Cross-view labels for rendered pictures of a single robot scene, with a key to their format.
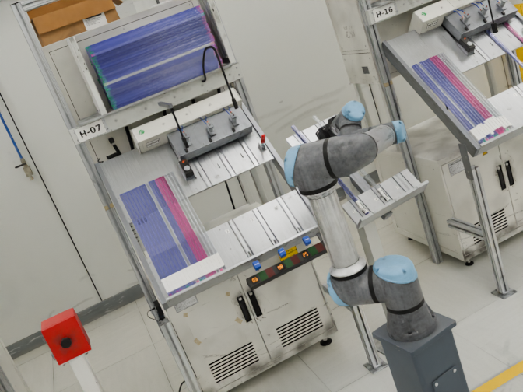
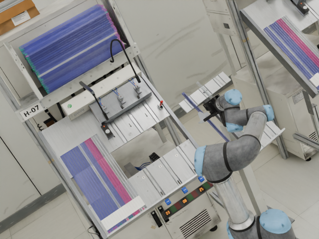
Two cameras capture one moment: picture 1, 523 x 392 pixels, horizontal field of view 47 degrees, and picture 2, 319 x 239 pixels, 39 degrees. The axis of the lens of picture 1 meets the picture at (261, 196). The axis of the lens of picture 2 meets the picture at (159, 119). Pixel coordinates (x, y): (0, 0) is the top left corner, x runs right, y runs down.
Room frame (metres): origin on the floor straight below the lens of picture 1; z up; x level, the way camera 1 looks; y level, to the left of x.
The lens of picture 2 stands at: (0.20, -0.05, 2.13)
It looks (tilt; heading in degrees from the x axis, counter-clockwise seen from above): 27 degrees down; 0
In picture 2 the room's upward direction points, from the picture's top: 26 degrees counter-clockwise
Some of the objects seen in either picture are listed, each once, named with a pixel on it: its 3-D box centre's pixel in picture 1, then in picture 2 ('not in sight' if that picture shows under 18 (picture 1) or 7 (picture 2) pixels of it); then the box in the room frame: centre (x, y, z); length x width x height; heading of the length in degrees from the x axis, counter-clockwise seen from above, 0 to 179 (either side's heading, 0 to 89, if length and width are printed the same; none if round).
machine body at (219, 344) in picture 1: (234, 296); (145, 202); (2.74, 0.30, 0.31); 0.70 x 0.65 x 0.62; 105
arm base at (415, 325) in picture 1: (408, 313); not in sight; (1.60, -0.29, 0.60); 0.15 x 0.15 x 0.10
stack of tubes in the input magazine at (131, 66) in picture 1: (155, 57); (73, 48); (2.64, 0.21, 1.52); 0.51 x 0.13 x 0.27; 105
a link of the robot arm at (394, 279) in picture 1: (395, 280); (275, 227); (1.61, -0.29, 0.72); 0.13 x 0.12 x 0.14; 61
